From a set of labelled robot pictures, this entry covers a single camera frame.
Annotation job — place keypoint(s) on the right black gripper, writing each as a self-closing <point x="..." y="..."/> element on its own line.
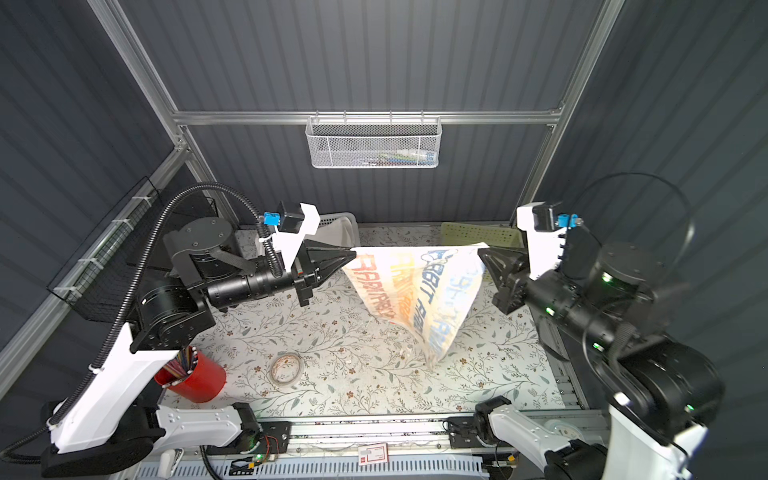
<point x="504" y="269"/>

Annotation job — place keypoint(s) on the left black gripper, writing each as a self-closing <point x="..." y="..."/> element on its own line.
<point x="305" y="265"/>

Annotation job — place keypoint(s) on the white towel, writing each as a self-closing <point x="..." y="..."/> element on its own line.
<point x="339" y="231"/>

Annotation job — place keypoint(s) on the white plastic laundry basket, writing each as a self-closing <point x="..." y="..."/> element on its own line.
<point x="342" y="222"/>

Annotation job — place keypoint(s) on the patterned cloth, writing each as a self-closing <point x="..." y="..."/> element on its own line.
<point x="427" y="290"/>

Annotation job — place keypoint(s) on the green perforated plastic basket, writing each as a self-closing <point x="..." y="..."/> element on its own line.
<point x="462" y="234"/>

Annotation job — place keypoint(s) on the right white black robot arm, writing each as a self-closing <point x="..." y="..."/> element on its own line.
<point x="662" y="394"/>

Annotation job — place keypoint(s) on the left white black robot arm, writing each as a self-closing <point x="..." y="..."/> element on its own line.
<point x="111" y="427"/>

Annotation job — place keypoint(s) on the clear tape roll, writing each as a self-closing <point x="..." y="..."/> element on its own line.
<point x="286" y="369"/>

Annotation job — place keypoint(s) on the red pencil cup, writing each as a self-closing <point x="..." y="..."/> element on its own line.
<point x="192" y="375"/>

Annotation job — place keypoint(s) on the red white label card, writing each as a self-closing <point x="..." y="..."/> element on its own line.
<point x="373" y="454"/>

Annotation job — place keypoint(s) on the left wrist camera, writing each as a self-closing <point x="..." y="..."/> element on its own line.
<point x="287" y="228"/>

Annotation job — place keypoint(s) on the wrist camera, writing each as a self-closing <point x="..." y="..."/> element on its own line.
<point x="287" y="228"/>
<point x="546" y="226"/>

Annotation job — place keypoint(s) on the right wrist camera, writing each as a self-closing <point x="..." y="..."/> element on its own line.
<point x="546" y="226"/>

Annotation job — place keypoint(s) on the white wire wall basket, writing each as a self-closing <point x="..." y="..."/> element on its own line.
<point x="389" y="143"/>

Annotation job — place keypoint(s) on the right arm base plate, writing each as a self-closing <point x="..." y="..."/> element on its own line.
<point x="466" y="432"/>

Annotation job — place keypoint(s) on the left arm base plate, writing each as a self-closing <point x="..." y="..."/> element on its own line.
<point x="273" y="438"/>

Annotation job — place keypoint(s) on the black wire wall basket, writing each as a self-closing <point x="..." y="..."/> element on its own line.
<point x="94" y="280"/>

